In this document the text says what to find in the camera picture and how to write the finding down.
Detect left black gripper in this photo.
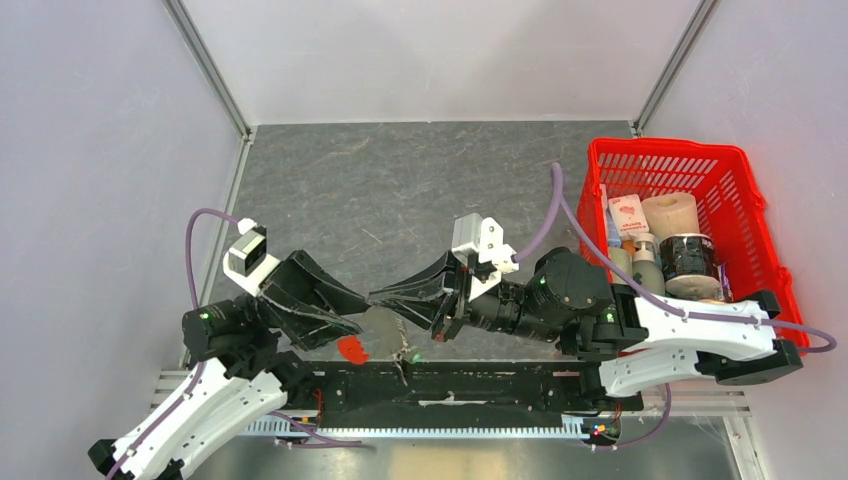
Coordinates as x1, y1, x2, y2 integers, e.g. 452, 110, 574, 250
237, 246, 377, 348

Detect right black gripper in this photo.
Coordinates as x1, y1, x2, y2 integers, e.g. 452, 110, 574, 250
367, 249, 563, 343

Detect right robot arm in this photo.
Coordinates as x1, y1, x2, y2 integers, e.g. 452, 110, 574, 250
368, 247, 803, 409

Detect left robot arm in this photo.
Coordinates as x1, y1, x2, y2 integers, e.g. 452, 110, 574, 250
88, 250, 368, 479

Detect grey green bottle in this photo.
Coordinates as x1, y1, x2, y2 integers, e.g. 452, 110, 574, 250
608, 246, 634, 285

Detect white red carton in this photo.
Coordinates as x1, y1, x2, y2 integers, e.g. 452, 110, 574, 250
607, 194, 650, 241

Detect green soap dispenser bottle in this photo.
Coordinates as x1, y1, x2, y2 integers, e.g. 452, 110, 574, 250
633, 233, 666, 296

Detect toilet paper roll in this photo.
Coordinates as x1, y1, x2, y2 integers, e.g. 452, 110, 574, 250
641, 192, 701, 241

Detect red plastic basket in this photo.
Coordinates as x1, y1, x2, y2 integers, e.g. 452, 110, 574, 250
576, 137, 803, 324

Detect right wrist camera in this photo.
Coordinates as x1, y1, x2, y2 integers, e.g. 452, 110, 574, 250
451, 213, 519, 274

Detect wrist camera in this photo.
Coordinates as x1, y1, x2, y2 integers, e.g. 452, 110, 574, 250
451, 213, 519, 274
222, 218, 280, 296

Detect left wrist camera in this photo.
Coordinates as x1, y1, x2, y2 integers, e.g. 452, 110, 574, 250
222, 218, 280, 296

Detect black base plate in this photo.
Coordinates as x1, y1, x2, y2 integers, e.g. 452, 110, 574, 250
270, 352, 644, 429

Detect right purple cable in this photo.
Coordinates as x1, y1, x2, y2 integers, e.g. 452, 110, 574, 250
513, 162, 839, 354

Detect purple cable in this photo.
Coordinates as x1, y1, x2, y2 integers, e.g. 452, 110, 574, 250
104, 208, 243, 480
513, 162, 839, 354

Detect white cable duct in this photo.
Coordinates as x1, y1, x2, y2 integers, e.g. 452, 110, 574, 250
237, 415, 618, 441

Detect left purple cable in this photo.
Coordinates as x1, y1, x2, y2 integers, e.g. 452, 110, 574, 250
104, 208, 243, 480

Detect left aluminium frame post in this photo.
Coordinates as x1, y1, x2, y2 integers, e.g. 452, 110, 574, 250
162, 0, 253, 140

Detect aluminium frame post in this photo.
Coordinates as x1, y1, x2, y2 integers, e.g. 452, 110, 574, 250
162, 0, 253, 140
630, 0, 721, 137

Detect right aluminium frame post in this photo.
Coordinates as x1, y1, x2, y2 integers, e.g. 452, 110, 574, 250
630, 0, 721, 137

